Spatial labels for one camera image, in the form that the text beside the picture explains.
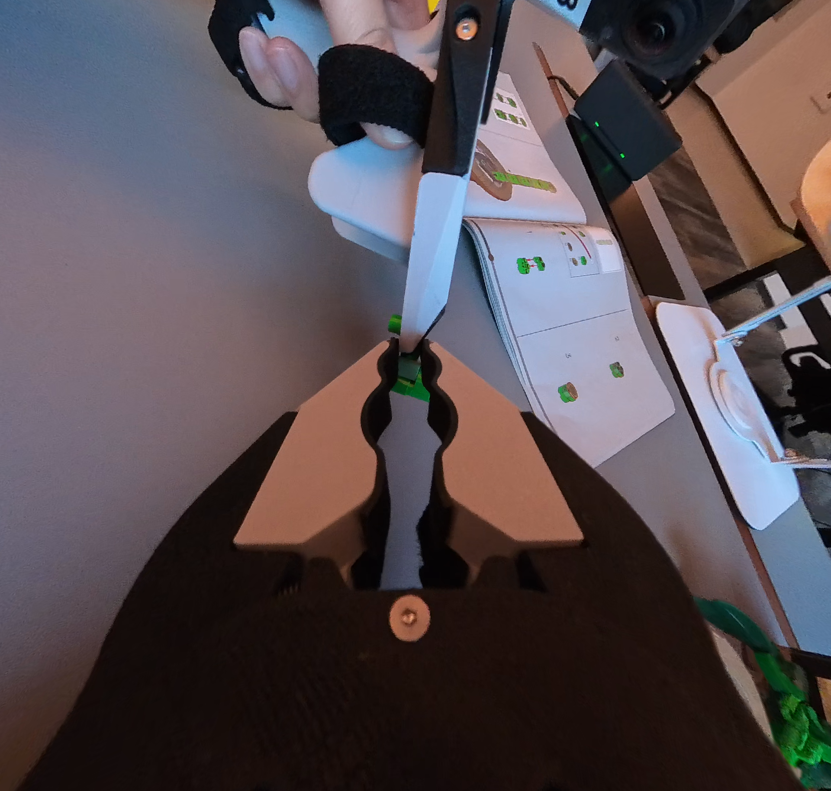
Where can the light wooden board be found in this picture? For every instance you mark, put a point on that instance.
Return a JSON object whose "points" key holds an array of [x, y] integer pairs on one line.
{"points": [[818, 187]]}

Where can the green toy bamboo leaves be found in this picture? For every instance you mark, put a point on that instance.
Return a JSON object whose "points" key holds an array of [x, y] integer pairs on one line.
{"points": [[798, 726]]}

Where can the green hooked stalk piece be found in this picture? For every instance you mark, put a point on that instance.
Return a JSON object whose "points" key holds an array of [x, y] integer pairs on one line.
{"points": [[406, 385]]}

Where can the open instruction booklet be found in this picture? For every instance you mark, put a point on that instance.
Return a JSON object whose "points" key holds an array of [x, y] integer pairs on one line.
{"points": [[571, 323]]}

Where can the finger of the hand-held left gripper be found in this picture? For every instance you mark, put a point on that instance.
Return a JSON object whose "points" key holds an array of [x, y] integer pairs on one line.
{"points": [[432, 252]]}

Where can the grey desk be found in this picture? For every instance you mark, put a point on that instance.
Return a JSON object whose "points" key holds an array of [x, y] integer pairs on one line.
{"points": [[130, 285]]}

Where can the black device with green lights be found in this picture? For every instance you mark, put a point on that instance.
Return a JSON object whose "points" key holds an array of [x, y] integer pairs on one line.
{"points": [[623, 122]]}

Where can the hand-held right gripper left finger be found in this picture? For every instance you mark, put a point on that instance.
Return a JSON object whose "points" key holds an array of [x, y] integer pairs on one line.
{"points": [[311, 479]]}

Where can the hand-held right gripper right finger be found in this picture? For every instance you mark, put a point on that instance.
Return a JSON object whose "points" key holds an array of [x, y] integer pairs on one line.
{"points": [[513, 479]]}

